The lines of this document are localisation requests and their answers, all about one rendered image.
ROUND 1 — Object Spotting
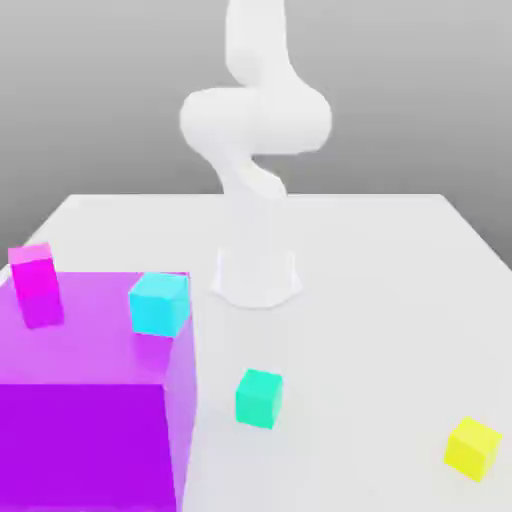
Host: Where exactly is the small cyan cube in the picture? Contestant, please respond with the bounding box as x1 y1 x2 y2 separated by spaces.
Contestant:
127 272 191 339

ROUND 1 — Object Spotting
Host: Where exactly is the small turquoise cube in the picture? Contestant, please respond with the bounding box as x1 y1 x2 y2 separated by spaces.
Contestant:
234 368 284 431

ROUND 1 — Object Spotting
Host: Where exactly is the small magenta cube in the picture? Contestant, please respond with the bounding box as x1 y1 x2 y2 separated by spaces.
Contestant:
7 241 66 330

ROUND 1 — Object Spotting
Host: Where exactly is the small yellow cube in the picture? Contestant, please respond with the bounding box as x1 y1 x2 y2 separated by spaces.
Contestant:
443 415 504 484

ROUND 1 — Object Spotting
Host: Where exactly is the large purple box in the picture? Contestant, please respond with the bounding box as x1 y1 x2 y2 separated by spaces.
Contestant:
0 270 199 512

